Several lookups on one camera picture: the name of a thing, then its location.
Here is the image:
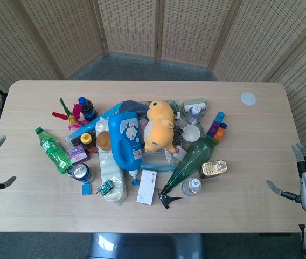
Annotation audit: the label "small purple box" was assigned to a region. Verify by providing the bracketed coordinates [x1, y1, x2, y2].
[66, 144, 92, 165]

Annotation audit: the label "blue detergent bottle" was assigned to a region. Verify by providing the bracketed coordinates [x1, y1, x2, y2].
[108, 111, 147, 187]

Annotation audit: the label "small clear water bottle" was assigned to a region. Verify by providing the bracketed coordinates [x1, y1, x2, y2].
[186, 106, 206, 126]
[181, 177, 203, 197]

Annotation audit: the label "black binder clips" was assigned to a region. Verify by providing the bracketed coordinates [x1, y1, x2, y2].
[173, 126, 185, 146]

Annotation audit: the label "white paper cup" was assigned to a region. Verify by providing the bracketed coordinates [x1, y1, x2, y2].
[182, 124, 201, 144]

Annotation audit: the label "green circuit board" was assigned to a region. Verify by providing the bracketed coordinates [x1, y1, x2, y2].
[96, 180, 115, 195]

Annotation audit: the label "clear pouch blue zip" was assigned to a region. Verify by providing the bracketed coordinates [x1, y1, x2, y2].
[139, 147, 179, 173]

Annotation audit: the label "colourful building block stack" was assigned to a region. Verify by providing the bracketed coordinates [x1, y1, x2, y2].
[206, 112, 228, 146]

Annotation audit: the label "light blue long tube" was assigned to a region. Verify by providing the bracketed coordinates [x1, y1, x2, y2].
[69, 100, 124, 138]

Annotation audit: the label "blue soda can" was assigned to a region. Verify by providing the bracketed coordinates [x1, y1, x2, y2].
[71, 163, 95, 183]

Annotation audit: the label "pale green lint roller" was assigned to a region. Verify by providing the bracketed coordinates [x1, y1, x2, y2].
[182, 98, 210, 117]

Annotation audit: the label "black hand tool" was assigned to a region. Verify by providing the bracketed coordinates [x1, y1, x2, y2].
[155, 187, 183, 210]

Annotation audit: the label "yellow plush toy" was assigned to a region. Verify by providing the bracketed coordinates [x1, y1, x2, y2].
[143, 99, 177, 154]

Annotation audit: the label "clear bag with bun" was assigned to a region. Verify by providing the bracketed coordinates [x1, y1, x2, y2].
[95, 117, 129, 206]

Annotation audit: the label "black cable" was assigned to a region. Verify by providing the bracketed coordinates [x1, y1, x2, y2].
[298, 225, 306, 259]

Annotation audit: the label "green plastic soda bottle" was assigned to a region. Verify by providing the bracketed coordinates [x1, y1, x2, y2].
[35, 127, 74, 175]

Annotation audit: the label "gold tin can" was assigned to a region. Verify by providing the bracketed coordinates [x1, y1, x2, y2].
[200, 159, 228, 179]

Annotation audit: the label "dark cola bottle blue cap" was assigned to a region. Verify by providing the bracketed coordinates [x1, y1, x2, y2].
[77, 96, 99, 122]

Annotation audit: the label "woven bamboo folding screen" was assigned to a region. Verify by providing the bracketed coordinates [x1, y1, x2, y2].
[0, 0, 306, 152]

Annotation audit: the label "navy blue cap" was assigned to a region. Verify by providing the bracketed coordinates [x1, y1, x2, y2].
[119, 100, 150, 117]

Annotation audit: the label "dark bottle yellow cap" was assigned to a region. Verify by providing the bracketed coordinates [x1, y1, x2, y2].
[71, 132, 99, 153]

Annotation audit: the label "white red tag card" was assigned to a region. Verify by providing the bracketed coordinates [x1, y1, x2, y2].
[174, 145, 187, 160]

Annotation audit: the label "white box red logo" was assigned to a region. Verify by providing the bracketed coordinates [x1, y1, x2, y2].
[136, 169, 158, 206]

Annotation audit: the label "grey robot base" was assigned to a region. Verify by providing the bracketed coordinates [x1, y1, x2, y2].
[88, 232, 205, 259]

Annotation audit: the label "dark green glass bottle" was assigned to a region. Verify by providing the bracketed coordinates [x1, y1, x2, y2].
[160, 137, 215, 196]

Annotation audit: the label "colourful feather shuttlecock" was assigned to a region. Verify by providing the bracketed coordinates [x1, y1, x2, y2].
[52, 97, 89, 132]

